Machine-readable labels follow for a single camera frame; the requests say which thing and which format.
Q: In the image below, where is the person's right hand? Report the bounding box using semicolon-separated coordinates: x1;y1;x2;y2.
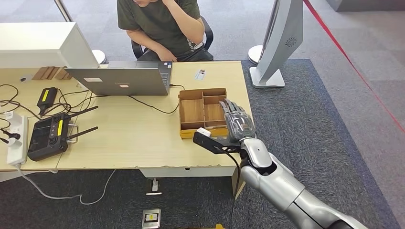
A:
155;50;178;62

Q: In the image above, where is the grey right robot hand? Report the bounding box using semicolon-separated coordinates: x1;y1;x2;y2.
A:
219;98;257;145

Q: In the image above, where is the wooden compartment organizer box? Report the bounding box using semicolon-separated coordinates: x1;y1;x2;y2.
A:
178;88;229;140

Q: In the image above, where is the person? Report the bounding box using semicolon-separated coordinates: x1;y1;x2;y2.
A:
116;0;214;62

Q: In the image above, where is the grey laptop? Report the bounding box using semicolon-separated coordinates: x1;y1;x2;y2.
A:
64;61;173;96

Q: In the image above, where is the black office chair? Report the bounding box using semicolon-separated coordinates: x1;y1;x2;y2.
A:
131;16;214;61

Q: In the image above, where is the white round stand base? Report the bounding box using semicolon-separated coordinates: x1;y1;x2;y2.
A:
247;44;264;65

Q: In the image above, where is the dark grey floor rug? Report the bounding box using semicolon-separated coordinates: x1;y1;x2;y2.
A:
0;59;401;229

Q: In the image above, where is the light wooden desk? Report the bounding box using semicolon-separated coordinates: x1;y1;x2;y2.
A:
0;68;92;183
56;61;254;200

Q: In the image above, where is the silver standing display kiosk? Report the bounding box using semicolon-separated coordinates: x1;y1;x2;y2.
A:
249;0;304;88

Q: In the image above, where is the open floor outlet with plug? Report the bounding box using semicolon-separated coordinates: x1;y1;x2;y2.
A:
146;177;163;196

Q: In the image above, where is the metal stanchion with white base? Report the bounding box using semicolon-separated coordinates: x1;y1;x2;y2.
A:
53;0;107;65

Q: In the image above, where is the black power adapter yellow label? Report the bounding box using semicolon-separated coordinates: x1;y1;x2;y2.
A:
36;87;59;116

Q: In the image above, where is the metal floor socket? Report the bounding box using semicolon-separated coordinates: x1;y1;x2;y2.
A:
141;209;161;229

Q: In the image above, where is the red barrier line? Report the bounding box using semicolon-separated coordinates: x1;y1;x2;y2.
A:
303;0;405;134

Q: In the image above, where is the white boxy monitor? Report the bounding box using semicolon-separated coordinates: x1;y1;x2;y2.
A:
0;22;100;69

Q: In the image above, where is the black remote controller with antennas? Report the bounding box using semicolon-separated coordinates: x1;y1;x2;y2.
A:
27;105;99;162

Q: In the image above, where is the white power strip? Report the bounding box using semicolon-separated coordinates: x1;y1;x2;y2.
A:
6;114;29;167

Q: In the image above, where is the black power plug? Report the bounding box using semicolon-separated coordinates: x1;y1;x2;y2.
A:
0;128;21;140

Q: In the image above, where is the grey furniture base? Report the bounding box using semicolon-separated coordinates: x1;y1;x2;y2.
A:
326;0;405;12

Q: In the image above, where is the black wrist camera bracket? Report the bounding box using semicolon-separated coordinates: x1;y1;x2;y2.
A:
193;131;243;155

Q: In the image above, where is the black laptop power cable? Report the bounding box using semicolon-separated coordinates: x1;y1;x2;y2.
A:
128;84;187;115

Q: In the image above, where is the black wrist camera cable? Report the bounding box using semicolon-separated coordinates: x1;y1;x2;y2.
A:
220;146;242;229

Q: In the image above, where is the black adapter cable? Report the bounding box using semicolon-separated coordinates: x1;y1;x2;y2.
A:
40;89;106;117

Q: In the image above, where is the thin black cable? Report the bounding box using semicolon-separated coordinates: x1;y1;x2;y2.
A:
0;83;43;121

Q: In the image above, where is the white power strip cord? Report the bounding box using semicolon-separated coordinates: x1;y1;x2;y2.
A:
16;164;117;206

